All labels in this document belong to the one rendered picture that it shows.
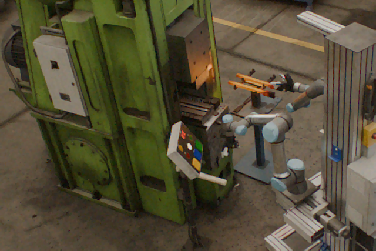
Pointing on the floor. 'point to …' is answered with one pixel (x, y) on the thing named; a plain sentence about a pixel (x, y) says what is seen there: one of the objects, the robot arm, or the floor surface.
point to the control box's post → (189, 206)
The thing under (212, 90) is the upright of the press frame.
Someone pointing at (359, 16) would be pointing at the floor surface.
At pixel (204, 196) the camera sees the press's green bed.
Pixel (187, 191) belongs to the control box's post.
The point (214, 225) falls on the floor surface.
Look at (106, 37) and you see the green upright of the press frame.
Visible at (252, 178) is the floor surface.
